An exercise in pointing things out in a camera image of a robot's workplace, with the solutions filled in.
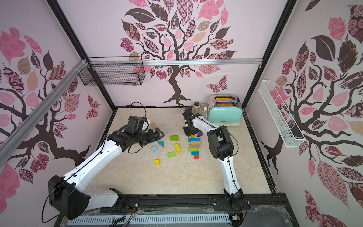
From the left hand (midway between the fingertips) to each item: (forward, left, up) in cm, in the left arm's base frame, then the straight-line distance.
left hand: (157, 139), depth 78 cm
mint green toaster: (+26, -44, -3) cm, 51 cm away
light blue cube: (+3, +5, -16) cm, 17 cm away
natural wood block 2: (+6, -22, -18) cm, 29 cm away
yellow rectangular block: (+3, -11, -16) cm, 20 cm away
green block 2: (+3, -21, -19) cm, 28 cm away
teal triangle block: (+8, +1, -17) cm, 19 cm away
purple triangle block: (+14, -27, -17) cm, 35 cm away
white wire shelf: (-2, -66, +13) cm, 67 cm away
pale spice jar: (+36, -25, -11) cm, 45 cm away
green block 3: (0, -6, -19) cm, 20 cm away
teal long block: (+10, -22, -17) cm, 29 cm away
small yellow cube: (-6, +2, -17) cm, 18 cm away
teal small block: (0, -21, -19) cm, 28 cm away
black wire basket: (+67, +46, 0) cm, 81 cm away
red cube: (-2, -23, -20) cm, 30 cm away
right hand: (+15, -20, -17) cm, 30 cm away
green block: (+13, -8, -19) cm, 24 cm away
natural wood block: (+9, -23, -19) cm, 32 cm away
